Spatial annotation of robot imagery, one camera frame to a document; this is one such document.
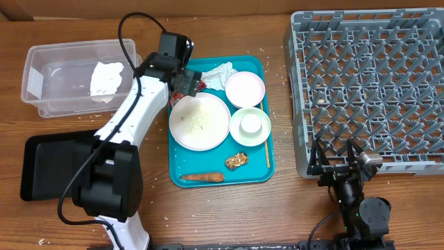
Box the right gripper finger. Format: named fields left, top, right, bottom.
left=307, top=139, right=330, bottom=176
left=346, top=138, right=364, bottom=166

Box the red snack wrapper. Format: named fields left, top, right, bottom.
left=169, top=81, right=207, bottom=108

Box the white tissue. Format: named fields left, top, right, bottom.
left=201, top=62, right=237, bottom=90
left=89, top=62, right=123, bottom=103

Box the large white plate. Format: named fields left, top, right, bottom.
left=169, top=92, right=231, bottom=151

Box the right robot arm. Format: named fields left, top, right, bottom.
left=299, top=139, right=395, bottom=249

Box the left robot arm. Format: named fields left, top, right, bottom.
left=69, top=31, right=201, bottom=249

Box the grey dishwasher rack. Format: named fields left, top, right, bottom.
left=284, top=8, right=443, bottom=176

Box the golden brown food scrap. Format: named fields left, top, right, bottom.
left=225, top=152, right=249, bottom=170

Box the small white cup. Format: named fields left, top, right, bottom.
left=240, top=114, right=262, bottom=134

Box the wooden chopstick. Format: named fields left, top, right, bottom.
left=260, top=101, right=271, bottom=168

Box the white bowl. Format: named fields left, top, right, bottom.
left=225, top=72, right=266, bottom=108

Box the teal serving tray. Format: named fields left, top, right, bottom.
left=168, top=56, right=275, bottom=188

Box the brown carrot stick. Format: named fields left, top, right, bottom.
left=181, top=172, right=225, bottom=183

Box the black plastic tray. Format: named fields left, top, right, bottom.
left=19, top=128, right=122, bottom=202

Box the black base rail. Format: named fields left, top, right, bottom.
left=86, top=239, right=396, bottom=250

